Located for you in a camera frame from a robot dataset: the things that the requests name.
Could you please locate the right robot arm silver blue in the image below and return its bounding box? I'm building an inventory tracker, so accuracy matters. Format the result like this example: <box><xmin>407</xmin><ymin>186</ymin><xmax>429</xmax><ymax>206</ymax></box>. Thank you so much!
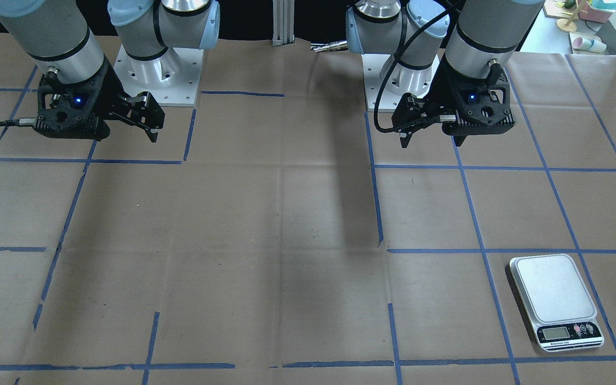
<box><xmin>0</xmin><ymin>1</ymin><xmax>221</xmax><ymax>142</ymax></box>

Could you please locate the white paper cup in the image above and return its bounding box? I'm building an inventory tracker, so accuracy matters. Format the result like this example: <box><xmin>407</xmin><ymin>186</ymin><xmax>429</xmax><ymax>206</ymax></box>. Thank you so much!
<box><xmin>569</xmin><ymin>32</ymin><xmax>607</xmax><ymax>55</ymax></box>

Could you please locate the aluminium frame post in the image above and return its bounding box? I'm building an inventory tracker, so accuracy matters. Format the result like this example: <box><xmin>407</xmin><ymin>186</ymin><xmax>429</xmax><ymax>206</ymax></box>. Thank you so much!
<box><xmin>272</xmin><ymin>0</ymin><xmax>295</xmax><ymax>47</ymax></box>

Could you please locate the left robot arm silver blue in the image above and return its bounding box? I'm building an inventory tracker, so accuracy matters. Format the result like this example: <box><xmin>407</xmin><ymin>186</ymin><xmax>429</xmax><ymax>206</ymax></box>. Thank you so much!
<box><xmin>345</xmin><ymin>1</ymin><xmax>543</xmax><ymax>148</ymax></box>

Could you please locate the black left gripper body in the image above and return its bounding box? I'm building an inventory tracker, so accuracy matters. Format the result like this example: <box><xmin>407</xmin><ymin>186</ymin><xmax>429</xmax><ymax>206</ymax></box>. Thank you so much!
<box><xmin>392</xmin><ymin>58</ymin><xmax>515</xmax><ymax>136</ymax></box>

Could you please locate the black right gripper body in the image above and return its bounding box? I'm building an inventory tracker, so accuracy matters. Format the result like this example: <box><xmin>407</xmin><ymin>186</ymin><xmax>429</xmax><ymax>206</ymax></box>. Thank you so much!
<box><xmin>34</xmin><ymin>59</ymin><xmax>165</xmax><ymax>141</ymax></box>

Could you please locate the silver digital kitchen scale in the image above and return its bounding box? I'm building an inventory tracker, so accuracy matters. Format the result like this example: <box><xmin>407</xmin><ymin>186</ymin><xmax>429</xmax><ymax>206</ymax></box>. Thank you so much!
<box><xmin>509</xmin><ymin>253</ymin><xmax>605</xmax><ymax>352</ymax></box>

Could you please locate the metal cable connector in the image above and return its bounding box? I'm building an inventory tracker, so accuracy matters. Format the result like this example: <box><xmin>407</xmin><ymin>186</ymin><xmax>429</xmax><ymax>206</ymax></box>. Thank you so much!
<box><xmin>311</xmin><ymin>41</ymin><xmax>349</xmax><ymax>52</ymax></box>

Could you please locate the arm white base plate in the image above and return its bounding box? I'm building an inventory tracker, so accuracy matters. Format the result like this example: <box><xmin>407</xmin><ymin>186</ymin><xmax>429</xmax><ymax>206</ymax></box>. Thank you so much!
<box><xmin>361</xmin><ymin>49</ymin><xmax>443</xmax><ymax>113</ymax></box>
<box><xmin>113</xmin><ymin>46</ymin><xmax>206</xmax><ymax>107</ymax></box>

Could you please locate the wooden stand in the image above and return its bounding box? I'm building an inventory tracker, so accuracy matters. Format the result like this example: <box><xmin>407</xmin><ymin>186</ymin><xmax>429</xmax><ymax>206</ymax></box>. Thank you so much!
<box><xmin>556</xmin><ymin>1</ymin><xmax>590</xmax><ymax>33</ymax></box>

